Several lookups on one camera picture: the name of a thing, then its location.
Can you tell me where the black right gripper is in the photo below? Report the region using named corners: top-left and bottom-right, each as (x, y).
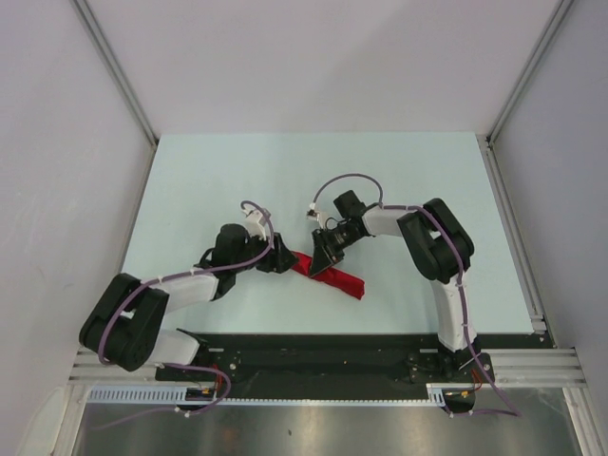
top-left (310, 223), bottom-right (362, 277)

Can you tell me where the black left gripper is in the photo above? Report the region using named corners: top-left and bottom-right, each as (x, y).
top-left (232, 228), bottom-right (298, 274)

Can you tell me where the red cloth napkin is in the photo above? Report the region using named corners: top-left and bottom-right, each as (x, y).
top-left (292, 252), bottom-right (365, 300)

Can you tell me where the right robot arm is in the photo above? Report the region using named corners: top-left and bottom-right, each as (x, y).
top-left (307, 190), bottom-right (480, 381)

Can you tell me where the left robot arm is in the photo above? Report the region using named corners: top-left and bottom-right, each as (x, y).
top-left (79, 223), bottom-right (298, 380)

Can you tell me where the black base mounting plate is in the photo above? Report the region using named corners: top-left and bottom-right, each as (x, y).
top-left (96, 332), bottom-right (555, 405)

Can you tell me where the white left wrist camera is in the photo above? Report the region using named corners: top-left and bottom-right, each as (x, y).
top-left (242, 208), bottom-right (270, 240)

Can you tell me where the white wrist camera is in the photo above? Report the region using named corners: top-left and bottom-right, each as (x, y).
top-left (306, 202), bottom-right (328, 228)
top-left (242, 208), bottom-right (270, 240)

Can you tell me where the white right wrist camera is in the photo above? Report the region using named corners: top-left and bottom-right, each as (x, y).
top-left (306, 202), bottom-right (328, 228)

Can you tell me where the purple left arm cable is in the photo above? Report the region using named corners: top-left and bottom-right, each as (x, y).
top-left (89, 199), bottom-right (276, 431)

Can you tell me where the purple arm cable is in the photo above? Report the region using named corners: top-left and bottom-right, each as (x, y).
top-left (311, 174), bottom-right (522, 418)
top-left (89, 199), bottom-right (276, 431)

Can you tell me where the right aluminium frame post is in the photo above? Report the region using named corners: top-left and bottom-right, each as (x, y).
top-left (486, 0), bottom-right (579, 143)

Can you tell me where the aluminium frame post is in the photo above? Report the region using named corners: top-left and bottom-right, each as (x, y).
top-left (68, 0), bottom-right (159, 146)
top-left (486, 0), bottom-right (579, 143)

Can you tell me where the white slotted cable duct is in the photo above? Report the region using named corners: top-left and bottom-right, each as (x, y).
top-left (87, 382), bottom-right (481, 408)

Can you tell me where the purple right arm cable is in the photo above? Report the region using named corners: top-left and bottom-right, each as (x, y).
top-left (311, 174), bottom-right (522, 418)

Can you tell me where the left aluminium frame post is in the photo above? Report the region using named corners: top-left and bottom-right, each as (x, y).
top-left (68, 0), bottom-right (159, 146)

